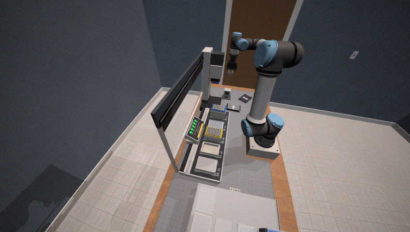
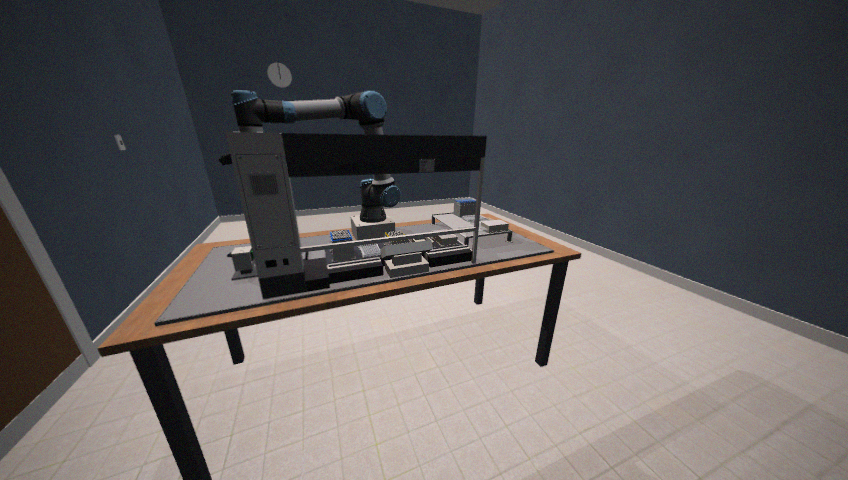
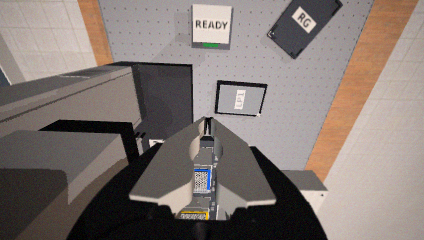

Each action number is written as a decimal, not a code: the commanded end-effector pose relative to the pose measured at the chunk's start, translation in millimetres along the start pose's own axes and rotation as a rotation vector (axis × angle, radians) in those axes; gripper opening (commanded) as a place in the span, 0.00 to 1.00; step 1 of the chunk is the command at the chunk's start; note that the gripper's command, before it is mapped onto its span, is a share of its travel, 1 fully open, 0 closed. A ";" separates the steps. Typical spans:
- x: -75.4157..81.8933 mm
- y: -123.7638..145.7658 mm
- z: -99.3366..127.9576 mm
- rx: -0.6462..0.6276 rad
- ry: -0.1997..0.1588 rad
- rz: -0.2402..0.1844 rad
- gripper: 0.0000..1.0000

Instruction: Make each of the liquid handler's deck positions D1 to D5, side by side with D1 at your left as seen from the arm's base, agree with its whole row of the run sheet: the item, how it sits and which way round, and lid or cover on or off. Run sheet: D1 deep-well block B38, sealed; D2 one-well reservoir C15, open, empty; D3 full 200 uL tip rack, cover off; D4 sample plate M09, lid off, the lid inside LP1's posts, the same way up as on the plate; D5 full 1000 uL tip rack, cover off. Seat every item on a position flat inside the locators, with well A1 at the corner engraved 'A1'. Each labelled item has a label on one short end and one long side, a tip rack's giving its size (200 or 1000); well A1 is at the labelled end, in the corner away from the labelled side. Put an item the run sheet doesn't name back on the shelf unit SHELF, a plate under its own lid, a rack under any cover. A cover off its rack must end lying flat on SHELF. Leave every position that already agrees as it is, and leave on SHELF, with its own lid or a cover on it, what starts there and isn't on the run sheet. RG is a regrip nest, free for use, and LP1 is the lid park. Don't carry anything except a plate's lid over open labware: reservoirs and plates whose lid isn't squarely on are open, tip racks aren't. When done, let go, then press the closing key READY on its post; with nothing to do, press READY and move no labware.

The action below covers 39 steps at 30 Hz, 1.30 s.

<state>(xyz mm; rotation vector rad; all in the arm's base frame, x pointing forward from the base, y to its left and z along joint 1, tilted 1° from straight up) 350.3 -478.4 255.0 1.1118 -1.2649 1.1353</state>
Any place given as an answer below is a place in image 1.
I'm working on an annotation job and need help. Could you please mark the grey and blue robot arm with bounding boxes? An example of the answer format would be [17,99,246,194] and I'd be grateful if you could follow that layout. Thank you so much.
[229,32,304,148]

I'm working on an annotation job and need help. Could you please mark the grey rectangular panel with label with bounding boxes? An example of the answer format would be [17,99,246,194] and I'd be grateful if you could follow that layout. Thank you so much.
[227,103,240,111]

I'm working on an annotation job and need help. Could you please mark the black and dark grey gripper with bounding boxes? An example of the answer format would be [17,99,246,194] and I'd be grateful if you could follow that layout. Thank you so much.
[227,54,238,78]

